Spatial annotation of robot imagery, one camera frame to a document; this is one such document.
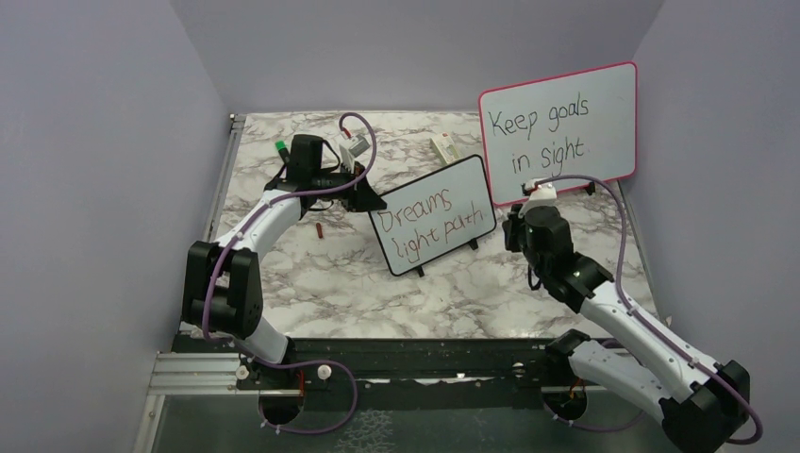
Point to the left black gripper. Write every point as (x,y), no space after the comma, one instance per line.
(362,197)

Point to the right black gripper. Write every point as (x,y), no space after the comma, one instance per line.
(512,224)

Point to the black framed whiteboard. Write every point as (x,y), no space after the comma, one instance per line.
(434,215)

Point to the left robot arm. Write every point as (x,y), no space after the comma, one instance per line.
(222,288)

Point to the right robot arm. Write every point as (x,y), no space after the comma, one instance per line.
(699,403)

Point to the white whiteboard eraser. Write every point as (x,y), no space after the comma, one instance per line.
(445,148)

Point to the pink framed whiteboard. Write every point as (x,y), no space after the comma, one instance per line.
(581,124)

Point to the green black highlighter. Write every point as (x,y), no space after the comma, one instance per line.
(281,149)

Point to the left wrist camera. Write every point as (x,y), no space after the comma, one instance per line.
(352,147)

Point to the aluminium side rail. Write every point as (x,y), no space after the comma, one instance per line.
(217,202)

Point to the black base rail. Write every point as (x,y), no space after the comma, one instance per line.
(336,375)

